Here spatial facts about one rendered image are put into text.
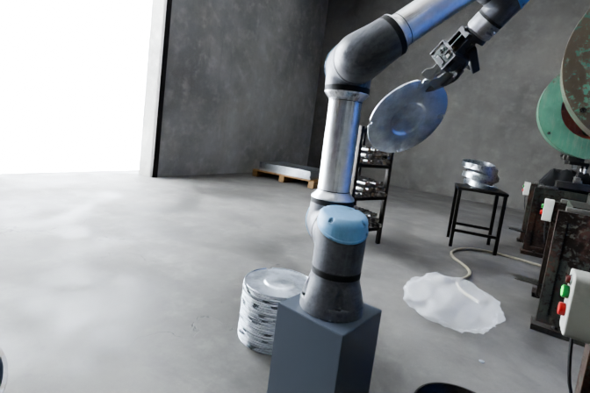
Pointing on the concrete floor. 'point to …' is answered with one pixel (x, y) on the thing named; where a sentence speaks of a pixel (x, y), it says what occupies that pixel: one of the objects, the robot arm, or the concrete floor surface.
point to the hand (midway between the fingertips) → (429, 87)
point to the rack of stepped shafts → (359, 187)
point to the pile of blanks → (257, 320)
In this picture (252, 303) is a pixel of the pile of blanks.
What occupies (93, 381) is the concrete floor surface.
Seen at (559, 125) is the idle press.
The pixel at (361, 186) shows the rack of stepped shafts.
